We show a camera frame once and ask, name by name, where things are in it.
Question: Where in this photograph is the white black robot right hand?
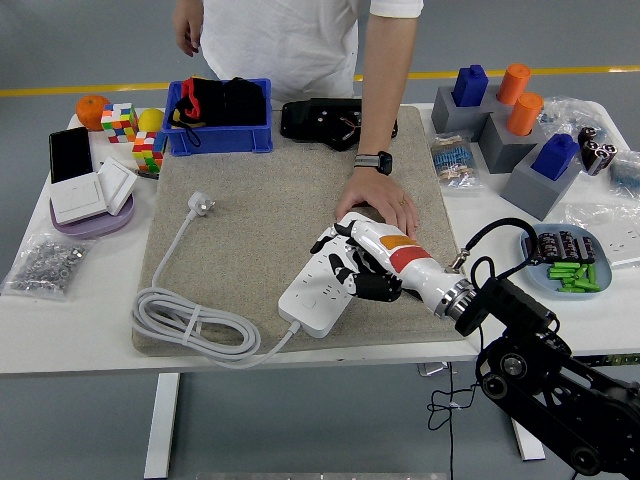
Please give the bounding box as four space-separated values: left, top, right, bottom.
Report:
309 218 459 308

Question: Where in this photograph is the person's right hand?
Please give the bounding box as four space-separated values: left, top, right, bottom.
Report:
173 9 202 58

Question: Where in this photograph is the person's left hand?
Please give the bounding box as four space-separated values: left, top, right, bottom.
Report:
334 167 420 242

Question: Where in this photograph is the white power strip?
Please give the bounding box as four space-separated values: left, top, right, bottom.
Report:
277 210 374 339

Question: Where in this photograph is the black wrist watch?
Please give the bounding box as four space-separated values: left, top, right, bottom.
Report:
353 150 394 176

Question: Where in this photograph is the bag of striped resistors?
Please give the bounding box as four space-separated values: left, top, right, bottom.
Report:
429 129 485 191

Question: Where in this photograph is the person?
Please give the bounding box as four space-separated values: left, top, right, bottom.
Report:
199 0 425 104

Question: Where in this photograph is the yellow lemon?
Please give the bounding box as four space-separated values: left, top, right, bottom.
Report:
137 107 166 134

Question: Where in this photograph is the long grey block holder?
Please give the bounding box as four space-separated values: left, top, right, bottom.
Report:
430 83 506 137

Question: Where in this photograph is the black device housing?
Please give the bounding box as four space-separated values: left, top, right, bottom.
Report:
278 97 400 152

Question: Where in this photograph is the blue plastic bin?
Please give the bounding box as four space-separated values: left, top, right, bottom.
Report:
160 77 275 157

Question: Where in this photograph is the colourful puzzle cube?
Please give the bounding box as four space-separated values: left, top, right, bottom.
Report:
100 102 140 145
131 129 168 175

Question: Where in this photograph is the orange fruit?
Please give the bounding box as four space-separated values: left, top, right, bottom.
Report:
75 94 111 133

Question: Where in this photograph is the square grey block holder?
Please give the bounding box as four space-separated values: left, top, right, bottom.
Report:
478 113 549 175

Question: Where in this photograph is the grey-brown mat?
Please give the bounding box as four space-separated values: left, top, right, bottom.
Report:
131 104 476 357

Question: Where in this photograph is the tall grey block holder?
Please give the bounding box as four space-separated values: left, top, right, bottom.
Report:
500 142 585 222

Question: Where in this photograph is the blue square peg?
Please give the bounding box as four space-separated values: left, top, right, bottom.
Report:
452 64 489 108
530 132 580 182

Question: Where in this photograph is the pile of black capacitors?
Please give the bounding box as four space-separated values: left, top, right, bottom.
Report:
537 229 597 265

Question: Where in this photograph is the orange cylinder peg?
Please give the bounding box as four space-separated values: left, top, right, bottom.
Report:
505 91 545 137
496 62 532 106

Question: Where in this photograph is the black smartphone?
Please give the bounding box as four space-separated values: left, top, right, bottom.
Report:
48 126 95 185

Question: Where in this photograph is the pile of green cylinders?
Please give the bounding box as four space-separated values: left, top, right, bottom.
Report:
547 262 599 294

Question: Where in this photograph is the light blue plate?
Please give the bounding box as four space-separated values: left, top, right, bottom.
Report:
519 222 614 300

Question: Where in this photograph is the crumpled clear plastic bag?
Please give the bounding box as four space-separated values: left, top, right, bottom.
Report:
539 94 609 141

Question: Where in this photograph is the black cylinder capacitor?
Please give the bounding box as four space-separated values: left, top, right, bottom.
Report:
597 143 620 174
577 126 600 170
585 139 609 176

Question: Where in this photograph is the bagged white socket panel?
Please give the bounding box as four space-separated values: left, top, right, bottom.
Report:
563 202 640 269

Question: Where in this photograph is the purple tray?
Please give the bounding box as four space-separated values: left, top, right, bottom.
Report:
48 192 137 239

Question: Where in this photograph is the white table leg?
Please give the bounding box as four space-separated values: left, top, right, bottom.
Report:
509 419 546 462
143 372 180 480

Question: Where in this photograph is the bag of blue resistors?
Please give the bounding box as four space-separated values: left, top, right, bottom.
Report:
607 148 640 199

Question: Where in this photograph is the black table control panel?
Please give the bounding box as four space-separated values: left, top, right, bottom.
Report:
594 353 640 367

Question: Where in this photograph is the bag of metal nuts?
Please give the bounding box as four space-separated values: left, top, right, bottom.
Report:
0 230 96 303

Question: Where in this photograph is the black fabric with red straps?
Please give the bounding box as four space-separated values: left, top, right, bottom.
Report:
167 75 268 149

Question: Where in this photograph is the small white wall switch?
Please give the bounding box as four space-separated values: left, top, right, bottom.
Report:
95 156 139 217

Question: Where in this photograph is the white power cord with plug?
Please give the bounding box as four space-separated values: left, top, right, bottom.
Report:
130 192 303 370

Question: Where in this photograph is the thin black adapter cord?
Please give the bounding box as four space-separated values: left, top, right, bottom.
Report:
426 319 492 480

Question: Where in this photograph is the large white wall switch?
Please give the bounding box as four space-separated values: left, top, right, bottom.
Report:
49 172 110 226

